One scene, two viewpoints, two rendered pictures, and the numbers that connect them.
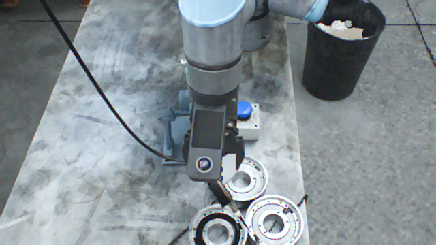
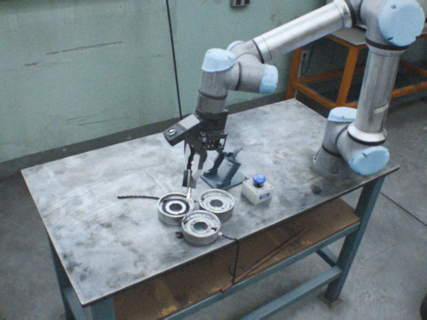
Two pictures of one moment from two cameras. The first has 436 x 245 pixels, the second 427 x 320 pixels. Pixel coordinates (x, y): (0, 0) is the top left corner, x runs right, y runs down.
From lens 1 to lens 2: 0.82 m
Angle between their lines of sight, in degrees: 40
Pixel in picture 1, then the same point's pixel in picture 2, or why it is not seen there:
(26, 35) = not seen: hidden behind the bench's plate
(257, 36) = (328, 167)
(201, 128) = (186, 121)
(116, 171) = (180, 162)
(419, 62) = not seen: outside the picture
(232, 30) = (212, 78)
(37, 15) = not seen: hidden behind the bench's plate
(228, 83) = (204, 105)
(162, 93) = (245, 155)
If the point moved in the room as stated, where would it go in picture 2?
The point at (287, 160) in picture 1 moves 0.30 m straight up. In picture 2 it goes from (253, 223) to (267, 135)
